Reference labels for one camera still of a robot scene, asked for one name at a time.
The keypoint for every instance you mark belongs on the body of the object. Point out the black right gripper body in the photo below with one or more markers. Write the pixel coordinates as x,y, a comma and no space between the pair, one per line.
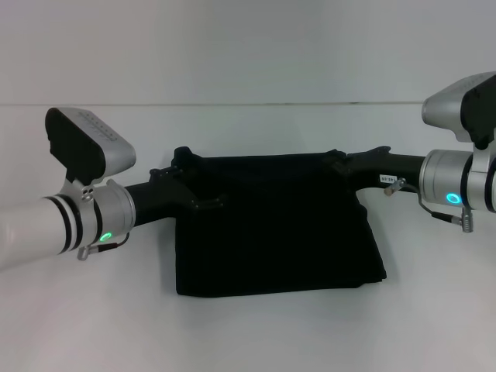
387,170

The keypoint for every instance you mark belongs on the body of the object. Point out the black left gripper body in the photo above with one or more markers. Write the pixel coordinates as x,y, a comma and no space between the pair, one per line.
159,197

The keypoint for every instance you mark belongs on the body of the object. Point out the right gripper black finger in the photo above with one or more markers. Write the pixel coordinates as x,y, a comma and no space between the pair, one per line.
339,162

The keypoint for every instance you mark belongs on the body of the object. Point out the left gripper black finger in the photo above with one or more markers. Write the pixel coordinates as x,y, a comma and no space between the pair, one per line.
182,160
207,201

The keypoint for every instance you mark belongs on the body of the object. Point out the black shirt with FREE print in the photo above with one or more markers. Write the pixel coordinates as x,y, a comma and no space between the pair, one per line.
279,232

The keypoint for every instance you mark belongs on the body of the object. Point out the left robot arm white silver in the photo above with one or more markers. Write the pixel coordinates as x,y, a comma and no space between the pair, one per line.
66,221

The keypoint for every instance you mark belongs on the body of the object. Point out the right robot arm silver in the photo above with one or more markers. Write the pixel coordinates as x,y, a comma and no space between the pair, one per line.
457,182

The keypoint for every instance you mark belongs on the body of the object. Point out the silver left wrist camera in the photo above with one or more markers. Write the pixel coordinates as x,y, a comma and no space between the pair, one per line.
89,143

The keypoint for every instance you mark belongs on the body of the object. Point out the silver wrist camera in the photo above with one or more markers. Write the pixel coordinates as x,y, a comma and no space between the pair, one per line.
461,108
89,143

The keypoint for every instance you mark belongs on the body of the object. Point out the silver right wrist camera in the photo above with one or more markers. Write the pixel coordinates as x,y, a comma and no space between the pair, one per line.
461,108

